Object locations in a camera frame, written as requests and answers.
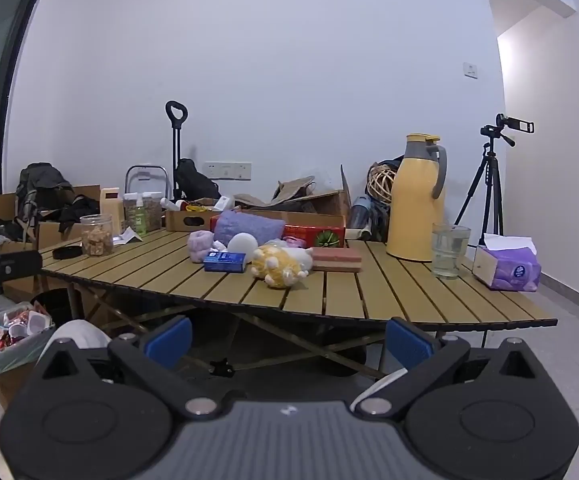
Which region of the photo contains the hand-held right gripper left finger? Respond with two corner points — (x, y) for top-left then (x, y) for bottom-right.
(29, 316), (222, 418)

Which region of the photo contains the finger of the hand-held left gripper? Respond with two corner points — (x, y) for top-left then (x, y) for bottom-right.
(0, 250), (43, 282)

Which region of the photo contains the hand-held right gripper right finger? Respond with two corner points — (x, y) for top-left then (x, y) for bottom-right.
(352, 318), (553, 418)

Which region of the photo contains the blue tissue pack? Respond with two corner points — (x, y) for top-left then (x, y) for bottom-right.
(204, 251), (247, 274)

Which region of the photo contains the lilac fluffy scrunchie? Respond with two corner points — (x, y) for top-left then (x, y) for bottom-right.
(188, 230), (215, 264)

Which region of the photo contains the pink sponge block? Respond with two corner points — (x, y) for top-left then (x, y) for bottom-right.
(312, 247), (363, 273)

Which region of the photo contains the white round ball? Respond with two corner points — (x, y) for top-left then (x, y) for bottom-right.
(227, 232), (259, 257)

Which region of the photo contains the yellow plush toy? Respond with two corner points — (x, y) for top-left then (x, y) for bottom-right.
(248, 244), (315, 289)

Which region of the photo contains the purple towel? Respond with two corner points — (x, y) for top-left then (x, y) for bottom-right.
(213, 210), (286, 247)

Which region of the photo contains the red cardboard box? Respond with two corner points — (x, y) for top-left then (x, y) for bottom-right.
(209, 214), (345, 249)

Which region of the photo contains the brown cardboard box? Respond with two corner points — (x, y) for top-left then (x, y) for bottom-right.
(0, 185), (101, 256)
(36, 222), (86, 252)

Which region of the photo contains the black bucket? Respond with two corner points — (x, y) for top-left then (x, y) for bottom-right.
(30, 290), (71, 323)

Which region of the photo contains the trash bin with clear bag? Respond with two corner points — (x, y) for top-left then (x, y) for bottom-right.
(0, 302), (56, 393)

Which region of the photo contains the black clothing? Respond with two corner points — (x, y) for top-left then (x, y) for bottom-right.
(58, 195), (101, 234)

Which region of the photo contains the glass jar of snacks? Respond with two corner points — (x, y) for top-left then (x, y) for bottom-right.
(80, 214), (114, 257)

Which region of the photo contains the grey backpack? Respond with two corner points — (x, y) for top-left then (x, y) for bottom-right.
(16, 162), (75, 226)

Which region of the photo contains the white dome-shaped object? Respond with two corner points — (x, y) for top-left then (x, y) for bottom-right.
(36, 319), (113, 367)

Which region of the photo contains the glass of water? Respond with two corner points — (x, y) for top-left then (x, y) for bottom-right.
(432, 223), (471, 280)

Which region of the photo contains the beige carton with dark label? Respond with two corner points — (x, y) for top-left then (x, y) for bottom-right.
(100, 187), (124, 237)

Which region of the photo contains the white paper leaflet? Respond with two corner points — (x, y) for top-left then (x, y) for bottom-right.
(113, 226), (143, 247)

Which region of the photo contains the purple tissue box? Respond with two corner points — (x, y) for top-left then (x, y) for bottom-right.
(472, 234), (541, 292)

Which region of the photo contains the green spray bottle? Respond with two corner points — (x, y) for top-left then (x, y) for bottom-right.
(134, 195), (148, 236)

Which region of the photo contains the clear jar of grains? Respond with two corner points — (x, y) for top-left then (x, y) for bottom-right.
(123, 192), (164, 233)

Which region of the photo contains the yellow thermos jug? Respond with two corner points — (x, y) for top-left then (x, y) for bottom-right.
(387, 133), (448, 262)

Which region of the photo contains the blue water bottle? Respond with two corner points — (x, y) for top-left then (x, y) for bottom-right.
(349, 196), (373, 231)

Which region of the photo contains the white metal step stool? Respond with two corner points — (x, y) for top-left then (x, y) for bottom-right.
(124, 164), (171, 197)

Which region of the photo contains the large open cardboard box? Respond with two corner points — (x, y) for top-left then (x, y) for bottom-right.
(233, 164), (353, 231)

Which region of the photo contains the rattan ball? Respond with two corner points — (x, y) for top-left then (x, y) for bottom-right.
(368, 162), (398, 206)

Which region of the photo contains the black bag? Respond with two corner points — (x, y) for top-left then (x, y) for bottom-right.
(175, 158), (221, 201)

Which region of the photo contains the blue cloth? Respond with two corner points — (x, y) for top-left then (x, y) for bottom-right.
(368, 156), (406, 181)

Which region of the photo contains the black tripod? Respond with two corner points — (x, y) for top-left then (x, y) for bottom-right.
(453, 141), (505, 248)

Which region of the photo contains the black hand trolley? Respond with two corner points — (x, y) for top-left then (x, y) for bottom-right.
(165, 101), (188, 201)

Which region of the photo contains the white cable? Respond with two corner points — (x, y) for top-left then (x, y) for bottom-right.
(349, 367), (408, 411)

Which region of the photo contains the white wall socket strip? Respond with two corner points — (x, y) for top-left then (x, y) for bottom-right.
(204, 161), (252, 181)

